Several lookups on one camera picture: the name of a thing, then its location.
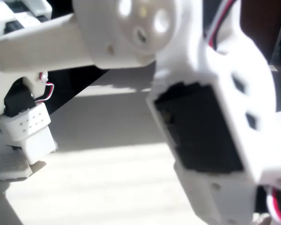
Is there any white cloth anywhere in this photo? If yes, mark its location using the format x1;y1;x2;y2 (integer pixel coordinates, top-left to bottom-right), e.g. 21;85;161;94
251;212;273;225

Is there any red white black gripper cable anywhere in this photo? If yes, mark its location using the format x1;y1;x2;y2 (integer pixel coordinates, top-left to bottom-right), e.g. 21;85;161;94
205;0;281;223

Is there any white perforated base plate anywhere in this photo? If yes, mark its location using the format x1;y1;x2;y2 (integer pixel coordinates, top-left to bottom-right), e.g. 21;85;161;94
0;145;32;182

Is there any thin base servo cable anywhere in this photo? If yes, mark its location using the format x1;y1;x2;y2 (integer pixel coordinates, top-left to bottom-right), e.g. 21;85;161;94
34;72;55;104

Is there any brown wooden cabinet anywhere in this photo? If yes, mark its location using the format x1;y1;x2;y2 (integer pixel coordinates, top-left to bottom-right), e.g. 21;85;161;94
239;0;281;62

